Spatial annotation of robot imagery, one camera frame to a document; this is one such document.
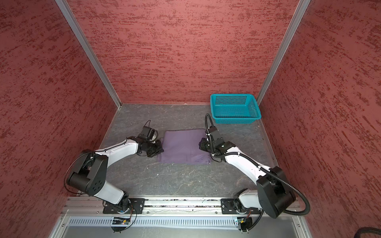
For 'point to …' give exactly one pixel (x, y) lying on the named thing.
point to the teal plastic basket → (234, 108)
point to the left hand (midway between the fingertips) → (163, 152)
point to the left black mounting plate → (136, 207)
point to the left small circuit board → (118, 220)
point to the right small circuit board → (245, 223)
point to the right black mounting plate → (229, 206)
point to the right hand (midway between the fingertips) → (200, 146)
